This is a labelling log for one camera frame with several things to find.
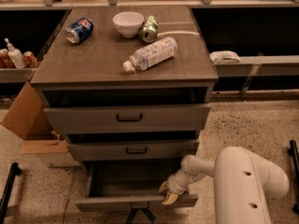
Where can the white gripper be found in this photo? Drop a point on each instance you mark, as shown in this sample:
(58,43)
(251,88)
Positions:
(177,183)

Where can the grey drawer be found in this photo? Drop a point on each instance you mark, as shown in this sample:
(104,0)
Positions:
(130,184)
(113,151)
(127,119)

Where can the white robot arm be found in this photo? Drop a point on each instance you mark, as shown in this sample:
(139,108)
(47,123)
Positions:
(243,184)

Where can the grey drawer cabinet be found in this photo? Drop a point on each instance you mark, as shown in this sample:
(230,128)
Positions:
(91,74)

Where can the black right base leg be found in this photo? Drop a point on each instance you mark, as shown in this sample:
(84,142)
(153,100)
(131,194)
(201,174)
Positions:
(293,152)

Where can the black base leg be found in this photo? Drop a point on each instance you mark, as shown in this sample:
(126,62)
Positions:
(293,152)
(13,172)

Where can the clear plastic water bottle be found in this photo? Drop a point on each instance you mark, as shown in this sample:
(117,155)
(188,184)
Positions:
(152,54)

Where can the folded white cloth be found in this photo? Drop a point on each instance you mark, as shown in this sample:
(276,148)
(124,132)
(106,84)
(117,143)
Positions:
(225,56)

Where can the black left base leg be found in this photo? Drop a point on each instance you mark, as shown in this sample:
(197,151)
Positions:
(13,172)

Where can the cardboard box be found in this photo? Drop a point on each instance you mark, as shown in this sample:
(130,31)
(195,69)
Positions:
(26,119)

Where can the green soda can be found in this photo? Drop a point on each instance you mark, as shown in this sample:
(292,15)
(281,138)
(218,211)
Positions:
(149,29)

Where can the grey right shelf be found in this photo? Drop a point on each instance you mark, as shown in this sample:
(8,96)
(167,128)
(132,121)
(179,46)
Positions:
(260,66)

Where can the grey shelf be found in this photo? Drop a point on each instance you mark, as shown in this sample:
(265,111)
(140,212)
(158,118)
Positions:
(15,75)
(260,66)

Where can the white bowl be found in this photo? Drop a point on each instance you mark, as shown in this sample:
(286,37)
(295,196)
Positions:
(128,23)

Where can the blue pepsi can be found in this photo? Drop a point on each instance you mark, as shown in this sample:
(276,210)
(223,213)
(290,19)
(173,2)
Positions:
(79,30)

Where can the red soda can right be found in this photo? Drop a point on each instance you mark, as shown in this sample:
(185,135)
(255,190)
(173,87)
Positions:
(31,59)

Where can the red soda can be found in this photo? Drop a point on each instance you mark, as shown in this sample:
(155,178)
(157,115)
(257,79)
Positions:
(31,59)
(5,61)

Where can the grey left shelf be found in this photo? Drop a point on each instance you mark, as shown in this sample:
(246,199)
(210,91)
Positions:
(15,75)

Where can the white pump bottle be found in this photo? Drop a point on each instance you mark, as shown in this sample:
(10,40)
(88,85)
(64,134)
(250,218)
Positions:
(15,55)

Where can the red soda can left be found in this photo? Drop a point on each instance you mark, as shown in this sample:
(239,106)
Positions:
(5,61)

